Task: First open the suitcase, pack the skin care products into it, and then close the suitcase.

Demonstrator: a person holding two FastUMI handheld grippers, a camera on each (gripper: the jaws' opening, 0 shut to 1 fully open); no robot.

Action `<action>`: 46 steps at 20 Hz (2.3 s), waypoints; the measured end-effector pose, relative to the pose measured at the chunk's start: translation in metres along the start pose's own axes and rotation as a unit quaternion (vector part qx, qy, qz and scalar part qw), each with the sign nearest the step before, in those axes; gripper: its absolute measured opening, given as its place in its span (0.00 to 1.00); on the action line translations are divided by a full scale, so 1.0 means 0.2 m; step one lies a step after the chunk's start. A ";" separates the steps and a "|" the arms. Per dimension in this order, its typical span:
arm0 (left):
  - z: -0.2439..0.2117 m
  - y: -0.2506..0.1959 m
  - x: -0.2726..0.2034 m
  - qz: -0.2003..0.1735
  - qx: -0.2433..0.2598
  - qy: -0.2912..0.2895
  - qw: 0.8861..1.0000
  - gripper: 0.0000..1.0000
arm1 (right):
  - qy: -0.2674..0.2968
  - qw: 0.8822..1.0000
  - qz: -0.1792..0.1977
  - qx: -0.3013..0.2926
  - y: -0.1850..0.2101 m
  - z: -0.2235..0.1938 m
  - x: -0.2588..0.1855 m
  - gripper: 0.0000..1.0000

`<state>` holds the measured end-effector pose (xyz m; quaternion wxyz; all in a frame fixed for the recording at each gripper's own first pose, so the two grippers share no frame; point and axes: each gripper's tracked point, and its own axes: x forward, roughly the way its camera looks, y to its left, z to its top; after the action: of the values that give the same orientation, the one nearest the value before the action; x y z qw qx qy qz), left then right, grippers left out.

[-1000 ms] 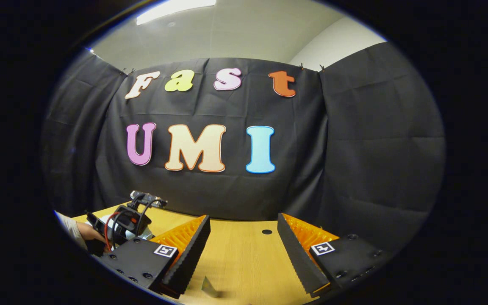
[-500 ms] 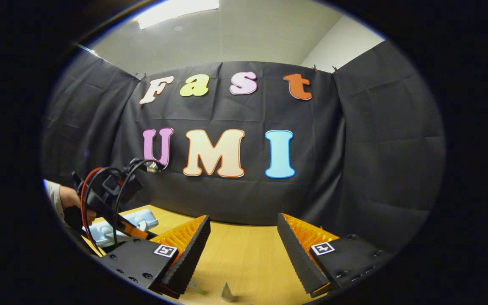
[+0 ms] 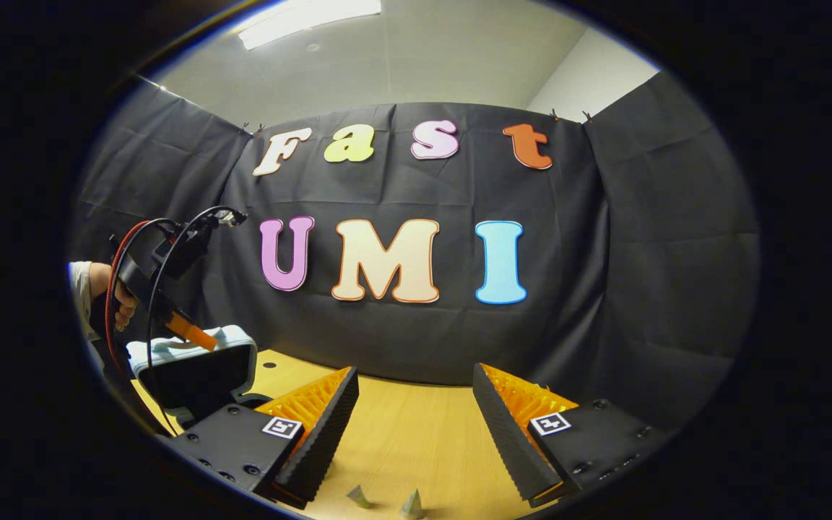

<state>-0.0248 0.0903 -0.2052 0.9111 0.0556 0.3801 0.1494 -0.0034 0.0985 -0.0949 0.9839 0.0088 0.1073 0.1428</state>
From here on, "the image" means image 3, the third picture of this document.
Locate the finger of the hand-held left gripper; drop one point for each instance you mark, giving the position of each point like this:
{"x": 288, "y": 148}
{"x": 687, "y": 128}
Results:
{"x": 192, "y": 334}

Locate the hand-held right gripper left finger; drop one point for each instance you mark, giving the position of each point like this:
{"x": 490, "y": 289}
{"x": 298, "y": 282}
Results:
{"x": 322, "y": 433}

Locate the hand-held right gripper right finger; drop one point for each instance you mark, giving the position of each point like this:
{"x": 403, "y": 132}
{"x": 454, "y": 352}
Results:
{"x": 503, "y": 440}

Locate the light blue suitcase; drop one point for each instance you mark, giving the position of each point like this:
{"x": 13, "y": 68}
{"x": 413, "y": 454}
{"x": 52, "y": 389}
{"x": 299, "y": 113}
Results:
{"x": 170, "y": 354}

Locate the black backdrop cloth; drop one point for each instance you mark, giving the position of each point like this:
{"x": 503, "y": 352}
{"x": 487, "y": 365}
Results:
{"x": 640, "y": 253}

